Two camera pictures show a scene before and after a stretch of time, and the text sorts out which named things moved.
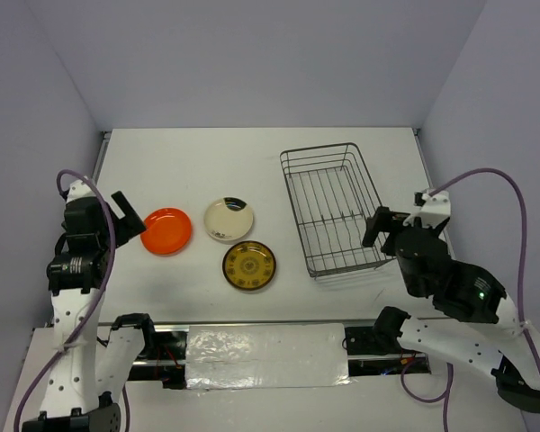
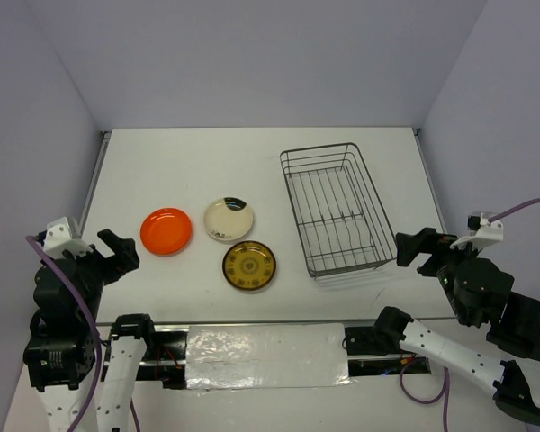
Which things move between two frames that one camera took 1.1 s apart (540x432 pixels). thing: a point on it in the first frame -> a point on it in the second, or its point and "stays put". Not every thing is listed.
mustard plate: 249,265 stays put
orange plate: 167,231 stays put
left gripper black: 130,225 -> 124,253
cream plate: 228,219 stays put
